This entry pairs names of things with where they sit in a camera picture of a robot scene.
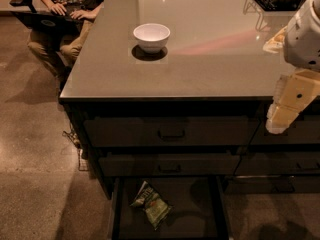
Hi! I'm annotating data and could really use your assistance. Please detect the black laptop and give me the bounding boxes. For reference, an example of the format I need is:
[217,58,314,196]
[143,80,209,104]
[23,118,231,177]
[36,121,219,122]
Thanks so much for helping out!
[12,9,83,35]

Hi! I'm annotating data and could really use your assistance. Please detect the wire rack on floor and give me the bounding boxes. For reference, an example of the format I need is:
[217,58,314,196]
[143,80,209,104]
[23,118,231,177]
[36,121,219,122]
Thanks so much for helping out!
[62,125,89,171]

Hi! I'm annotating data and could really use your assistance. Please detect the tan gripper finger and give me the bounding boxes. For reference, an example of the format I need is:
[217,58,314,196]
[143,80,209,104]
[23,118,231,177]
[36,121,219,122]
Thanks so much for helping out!
[266,68,320,134]
[263,27,287,54]

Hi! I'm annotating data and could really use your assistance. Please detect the black office chair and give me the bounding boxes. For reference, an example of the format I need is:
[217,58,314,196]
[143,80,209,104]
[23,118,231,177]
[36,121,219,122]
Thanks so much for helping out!
[9,0,37,13]

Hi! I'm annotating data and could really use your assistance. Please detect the middle right drawer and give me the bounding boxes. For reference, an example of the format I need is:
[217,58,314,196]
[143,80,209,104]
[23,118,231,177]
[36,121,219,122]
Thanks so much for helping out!
[235,151,320,176]

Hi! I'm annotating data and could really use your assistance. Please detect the top right drawer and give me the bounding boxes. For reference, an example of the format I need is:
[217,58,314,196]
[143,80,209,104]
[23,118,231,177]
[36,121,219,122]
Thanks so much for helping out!
[251,115,320,145]

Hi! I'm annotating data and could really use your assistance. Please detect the middle left drawer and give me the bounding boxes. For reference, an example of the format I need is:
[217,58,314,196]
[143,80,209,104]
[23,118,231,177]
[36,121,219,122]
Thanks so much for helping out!
[99,152,240,176]

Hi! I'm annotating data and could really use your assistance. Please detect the top left drawer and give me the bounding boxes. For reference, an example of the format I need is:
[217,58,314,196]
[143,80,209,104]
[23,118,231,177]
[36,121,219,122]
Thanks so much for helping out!
[83,116,260,148]

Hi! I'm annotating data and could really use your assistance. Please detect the white ceramic bowl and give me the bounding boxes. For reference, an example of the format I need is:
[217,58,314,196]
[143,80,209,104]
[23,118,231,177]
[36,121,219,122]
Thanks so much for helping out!
[133,23,171,54]

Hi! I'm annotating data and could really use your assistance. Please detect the bottom right drawer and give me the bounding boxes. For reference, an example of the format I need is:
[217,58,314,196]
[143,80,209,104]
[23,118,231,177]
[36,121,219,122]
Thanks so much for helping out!
[222,176,320,194]

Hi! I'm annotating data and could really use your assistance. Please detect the seated person in khakis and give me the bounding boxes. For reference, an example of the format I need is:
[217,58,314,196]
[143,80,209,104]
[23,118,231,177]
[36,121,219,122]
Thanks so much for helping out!
[27,0,104,82]

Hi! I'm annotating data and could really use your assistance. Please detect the open bottom drawer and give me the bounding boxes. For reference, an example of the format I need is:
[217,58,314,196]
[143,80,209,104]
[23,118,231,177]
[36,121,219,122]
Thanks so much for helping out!
[107,176,233,240]

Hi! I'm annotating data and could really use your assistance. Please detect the green jalapeno chip bag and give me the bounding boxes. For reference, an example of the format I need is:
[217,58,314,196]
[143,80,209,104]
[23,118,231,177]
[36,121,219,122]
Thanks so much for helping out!
[130,181,173,230]

